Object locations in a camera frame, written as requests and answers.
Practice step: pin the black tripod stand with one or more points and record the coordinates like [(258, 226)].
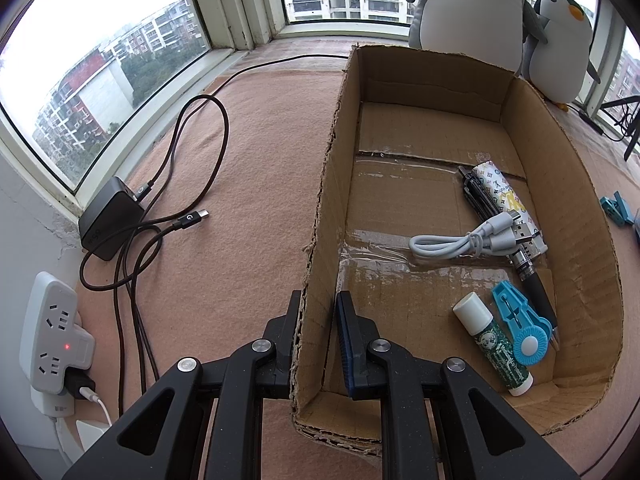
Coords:
[(625, 113)]

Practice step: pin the pink felt mat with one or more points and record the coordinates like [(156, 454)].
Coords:
[(215, 286)]

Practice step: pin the green white glue stick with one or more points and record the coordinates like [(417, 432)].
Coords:
[(481, 325)]

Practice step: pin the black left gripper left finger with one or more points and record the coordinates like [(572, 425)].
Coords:
[(200, 419)]

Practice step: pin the patterned white tube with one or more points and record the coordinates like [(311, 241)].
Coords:
[(503, 196)]

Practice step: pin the white power strip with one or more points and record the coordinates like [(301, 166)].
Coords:
[(52, 339)]

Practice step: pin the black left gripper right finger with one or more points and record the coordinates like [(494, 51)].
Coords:
[(438, 420)]

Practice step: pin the small penguin plush orange beak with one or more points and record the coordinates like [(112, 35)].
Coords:
[(557, 67)]

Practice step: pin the cardboard box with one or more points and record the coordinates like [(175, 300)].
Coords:
[(406, 122)]

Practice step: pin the black pen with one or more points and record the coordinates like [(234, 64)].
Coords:
[(523, 265)]

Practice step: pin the teal plastic clip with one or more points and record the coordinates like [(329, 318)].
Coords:
[(617, 209)]

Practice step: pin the large grey white penguin plush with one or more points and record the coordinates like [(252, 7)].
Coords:
[(492, 31)]

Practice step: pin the black plug in strip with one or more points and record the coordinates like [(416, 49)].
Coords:
[(75, 379)]

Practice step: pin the white charger cable plug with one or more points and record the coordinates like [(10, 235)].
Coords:
[(91, 396)]

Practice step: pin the white wall adapter block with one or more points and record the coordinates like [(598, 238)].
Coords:
[(89, 431)]

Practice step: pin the black power adapter brick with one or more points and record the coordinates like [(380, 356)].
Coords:
[(114, 207)]

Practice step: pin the blue plastic clip tool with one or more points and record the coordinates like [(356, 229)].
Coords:
[(530, 332)]

